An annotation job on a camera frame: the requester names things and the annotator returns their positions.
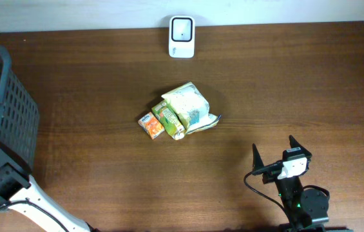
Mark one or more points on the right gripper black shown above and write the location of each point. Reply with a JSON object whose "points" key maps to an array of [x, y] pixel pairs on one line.
{"points": [[258, 162]]}

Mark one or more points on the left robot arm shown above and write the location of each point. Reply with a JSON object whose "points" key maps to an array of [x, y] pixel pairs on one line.
{"points": [[35, 204]]}

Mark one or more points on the green tea drink carton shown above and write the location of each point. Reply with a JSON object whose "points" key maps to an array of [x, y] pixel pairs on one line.
{"points": [[167, 117]]}

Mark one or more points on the orange Kleenex tissue pack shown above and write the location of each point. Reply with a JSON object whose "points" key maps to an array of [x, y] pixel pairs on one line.
{"points": [[151, 125]]}

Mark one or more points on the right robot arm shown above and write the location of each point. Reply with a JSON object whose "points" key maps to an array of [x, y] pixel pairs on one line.
{"points": [[304, 206]]}

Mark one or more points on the grey plastic mesh basket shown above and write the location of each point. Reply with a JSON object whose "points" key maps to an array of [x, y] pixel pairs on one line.
{"points": [[19, 120]]}

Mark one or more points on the yellow white snack bag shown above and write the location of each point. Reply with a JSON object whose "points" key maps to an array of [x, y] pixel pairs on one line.
{"points": [[191, 107]]}

